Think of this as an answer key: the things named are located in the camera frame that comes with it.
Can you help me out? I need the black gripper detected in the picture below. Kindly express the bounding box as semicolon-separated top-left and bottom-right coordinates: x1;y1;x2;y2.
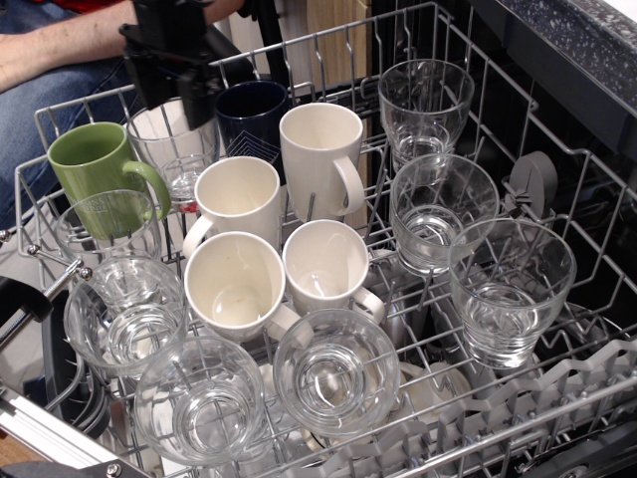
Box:
119;1;219;130

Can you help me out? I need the green ceramic mug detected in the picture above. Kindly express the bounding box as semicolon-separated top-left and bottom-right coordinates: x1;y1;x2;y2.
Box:
48;121;172;239

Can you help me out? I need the person's forearm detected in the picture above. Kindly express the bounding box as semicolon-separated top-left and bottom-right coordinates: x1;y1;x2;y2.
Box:
1;1;136;92

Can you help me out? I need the navy blue mug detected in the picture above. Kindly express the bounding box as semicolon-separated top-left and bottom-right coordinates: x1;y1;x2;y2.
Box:
215;80;289;184

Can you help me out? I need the white mug middle left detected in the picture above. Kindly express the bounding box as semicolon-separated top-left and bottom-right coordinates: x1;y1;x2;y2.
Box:
182;156;283;258

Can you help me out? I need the tall white mug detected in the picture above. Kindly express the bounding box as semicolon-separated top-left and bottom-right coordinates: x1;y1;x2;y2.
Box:
279;103;364;222

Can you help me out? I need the clear glass before green mug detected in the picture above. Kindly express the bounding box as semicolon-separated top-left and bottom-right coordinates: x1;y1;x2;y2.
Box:
53;188;163;309

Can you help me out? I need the wide white mug front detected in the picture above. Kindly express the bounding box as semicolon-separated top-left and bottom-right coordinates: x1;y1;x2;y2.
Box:
184;232;300;343

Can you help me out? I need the small white mug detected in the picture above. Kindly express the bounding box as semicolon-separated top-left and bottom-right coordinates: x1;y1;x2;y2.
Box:
282;219;385;324

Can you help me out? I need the clear glass back left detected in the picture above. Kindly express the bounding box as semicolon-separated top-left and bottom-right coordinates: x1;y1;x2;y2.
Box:
127;98;220;213

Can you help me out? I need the clear glass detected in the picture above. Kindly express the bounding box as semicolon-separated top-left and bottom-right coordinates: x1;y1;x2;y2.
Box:
64;256;189;378
127;98;220;213
378;59;475;170
448;218;576;369
273;309;400;438
389;153;500;276
134;336;265;466

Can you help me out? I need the person's leg in jeans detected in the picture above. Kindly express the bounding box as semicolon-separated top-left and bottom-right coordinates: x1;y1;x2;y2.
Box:
1;60;140;229

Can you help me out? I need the clear glass back right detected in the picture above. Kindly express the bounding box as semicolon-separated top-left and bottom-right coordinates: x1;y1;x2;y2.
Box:
378;59;475;170

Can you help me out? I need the black metal clamp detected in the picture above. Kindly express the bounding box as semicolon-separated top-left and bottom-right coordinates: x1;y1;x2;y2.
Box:
1;244;94;351

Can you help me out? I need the clear glass middle right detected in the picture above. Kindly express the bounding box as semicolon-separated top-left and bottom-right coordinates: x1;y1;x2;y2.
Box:
389;153;500;276

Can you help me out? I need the clear glass front centre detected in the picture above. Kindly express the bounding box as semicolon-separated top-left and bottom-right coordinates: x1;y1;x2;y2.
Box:
273;309;400;438

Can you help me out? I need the grey plastic rack roller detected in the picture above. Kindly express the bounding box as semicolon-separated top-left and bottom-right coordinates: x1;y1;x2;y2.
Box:
504;151;558;219

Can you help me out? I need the clear glass front right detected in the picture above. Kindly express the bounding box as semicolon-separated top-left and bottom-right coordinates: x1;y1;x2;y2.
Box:
448;218;576;369

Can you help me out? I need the grey plastic cutlery shelf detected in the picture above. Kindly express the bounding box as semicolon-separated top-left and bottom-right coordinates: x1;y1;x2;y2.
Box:
307;340;636;477

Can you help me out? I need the grey wire dishwasher rack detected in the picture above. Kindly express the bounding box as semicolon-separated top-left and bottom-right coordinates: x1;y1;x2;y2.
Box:
13;0;637;478

